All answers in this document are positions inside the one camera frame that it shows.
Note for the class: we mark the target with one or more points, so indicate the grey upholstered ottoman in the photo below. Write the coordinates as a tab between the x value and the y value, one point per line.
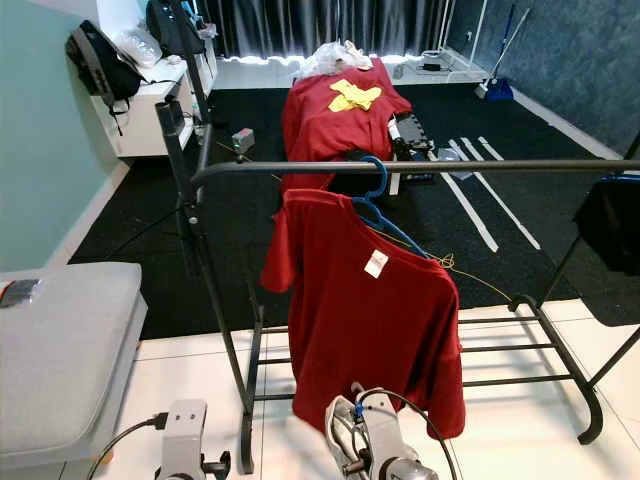
65	355

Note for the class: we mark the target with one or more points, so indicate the red t-shirt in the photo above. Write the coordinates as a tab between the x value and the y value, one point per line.
370	320

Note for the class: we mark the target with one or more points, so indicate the orange black package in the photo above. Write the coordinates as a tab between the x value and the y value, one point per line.
20	292

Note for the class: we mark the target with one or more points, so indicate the small grey box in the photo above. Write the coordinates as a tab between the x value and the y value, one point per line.
243	139

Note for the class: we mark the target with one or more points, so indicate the white cabinet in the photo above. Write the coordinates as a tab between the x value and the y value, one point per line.
150	120

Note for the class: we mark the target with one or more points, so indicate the red cloth yellow logo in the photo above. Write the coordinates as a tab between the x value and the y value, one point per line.
320	125

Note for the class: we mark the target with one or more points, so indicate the black metal clothes rack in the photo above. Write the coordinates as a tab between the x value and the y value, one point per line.
460	165

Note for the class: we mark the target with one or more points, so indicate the black backpack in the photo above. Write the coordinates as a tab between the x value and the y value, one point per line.
102	62

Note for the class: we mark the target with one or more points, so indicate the white plastic bag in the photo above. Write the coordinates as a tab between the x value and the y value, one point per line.
335	58

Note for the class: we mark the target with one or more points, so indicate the small black bag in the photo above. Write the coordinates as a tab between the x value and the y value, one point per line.
172	28

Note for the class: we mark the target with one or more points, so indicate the dark curtain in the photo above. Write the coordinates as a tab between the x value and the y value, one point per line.
330	25

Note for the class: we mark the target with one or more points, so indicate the black garment white band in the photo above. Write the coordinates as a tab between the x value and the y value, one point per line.
610	220

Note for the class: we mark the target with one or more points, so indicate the blue broom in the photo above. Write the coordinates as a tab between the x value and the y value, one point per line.
495	88

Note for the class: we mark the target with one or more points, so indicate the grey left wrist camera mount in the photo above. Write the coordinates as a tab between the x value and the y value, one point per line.
184	438

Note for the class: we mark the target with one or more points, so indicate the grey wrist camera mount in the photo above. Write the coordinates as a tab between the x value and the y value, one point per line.
380	430
184	438

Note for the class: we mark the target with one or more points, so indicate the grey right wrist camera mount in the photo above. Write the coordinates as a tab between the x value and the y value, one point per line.
380	430

